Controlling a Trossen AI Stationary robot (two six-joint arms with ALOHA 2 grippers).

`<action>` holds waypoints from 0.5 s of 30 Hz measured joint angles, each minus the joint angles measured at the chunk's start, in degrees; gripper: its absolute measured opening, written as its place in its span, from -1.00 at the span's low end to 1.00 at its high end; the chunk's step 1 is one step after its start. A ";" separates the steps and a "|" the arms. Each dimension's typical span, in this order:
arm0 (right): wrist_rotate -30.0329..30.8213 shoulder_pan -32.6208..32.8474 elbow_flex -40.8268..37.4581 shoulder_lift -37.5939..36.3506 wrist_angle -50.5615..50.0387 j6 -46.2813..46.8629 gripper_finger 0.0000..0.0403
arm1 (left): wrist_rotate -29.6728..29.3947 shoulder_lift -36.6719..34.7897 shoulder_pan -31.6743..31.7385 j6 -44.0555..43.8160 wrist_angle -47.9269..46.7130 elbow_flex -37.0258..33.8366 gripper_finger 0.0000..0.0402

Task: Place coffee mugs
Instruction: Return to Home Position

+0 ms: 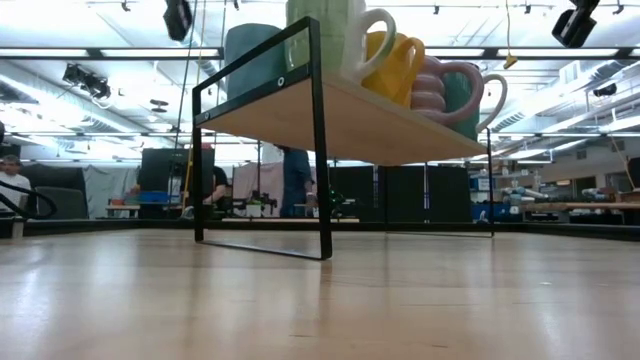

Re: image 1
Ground yellow pole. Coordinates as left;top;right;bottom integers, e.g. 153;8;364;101
180;144;195;211

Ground pink cloth cover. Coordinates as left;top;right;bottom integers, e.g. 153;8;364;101
232;161;286;201

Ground blue storage bins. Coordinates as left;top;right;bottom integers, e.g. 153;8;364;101
469;174;524;224

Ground wooden shelf with black frame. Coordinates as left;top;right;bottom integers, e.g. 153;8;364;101
191;16;496;261

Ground dark grey chair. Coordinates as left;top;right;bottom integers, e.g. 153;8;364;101
19;164;91;221

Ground green and white mug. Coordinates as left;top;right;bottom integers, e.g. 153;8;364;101
284;0;398;86

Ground black cable loop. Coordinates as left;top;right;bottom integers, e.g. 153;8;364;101
0;179;59;221

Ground light blue mug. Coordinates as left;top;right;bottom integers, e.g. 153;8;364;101
223;22;289;101

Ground blue box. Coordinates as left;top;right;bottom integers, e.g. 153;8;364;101
137;190;174;204

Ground black hanging cable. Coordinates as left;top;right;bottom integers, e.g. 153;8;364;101
174;39;200;135

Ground teal glazed ceramic mug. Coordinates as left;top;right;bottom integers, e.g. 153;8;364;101
442;69;509;142

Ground person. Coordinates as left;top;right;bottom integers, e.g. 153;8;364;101
0;153;32;214
278;146;319;219
202;164;232;211

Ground white cloth cover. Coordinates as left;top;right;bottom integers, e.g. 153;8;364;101
82;164;142;220

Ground pink ribbed mug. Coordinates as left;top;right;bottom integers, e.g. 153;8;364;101
409;55;485;126

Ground black ceiling-mounted device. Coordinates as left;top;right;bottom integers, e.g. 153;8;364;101
62;62;112;101

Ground yellow faceted ceramic mug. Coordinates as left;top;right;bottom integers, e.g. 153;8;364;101
360;30;426;109

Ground wooden background table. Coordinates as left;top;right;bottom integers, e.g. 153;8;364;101
519;201;640;212

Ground black partition panels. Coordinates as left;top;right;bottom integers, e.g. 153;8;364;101
327;164;474;224

